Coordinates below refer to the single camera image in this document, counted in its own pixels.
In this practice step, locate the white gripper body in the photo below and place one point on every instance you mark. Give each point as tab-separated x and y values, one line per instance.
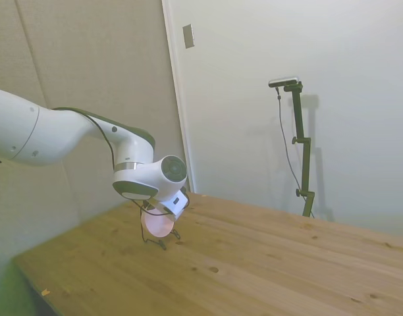
173	204

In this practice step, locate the pink plastic bowl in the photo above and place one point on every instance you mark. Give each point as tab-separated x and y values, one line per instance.
157	225

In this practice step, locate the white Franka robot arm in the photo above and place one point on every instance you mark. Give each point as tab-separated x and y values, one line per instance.
56	135

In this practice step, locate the dark green camera stand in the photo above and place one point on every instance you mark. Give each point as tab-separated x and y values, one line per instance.
303	154

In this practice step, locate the grey exterior camera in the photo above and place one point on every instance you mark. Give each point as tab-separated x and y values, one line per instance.
284	81

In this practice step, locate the grey wall switch plate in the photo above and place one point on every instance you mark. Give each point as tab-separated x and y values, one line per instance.
188	36

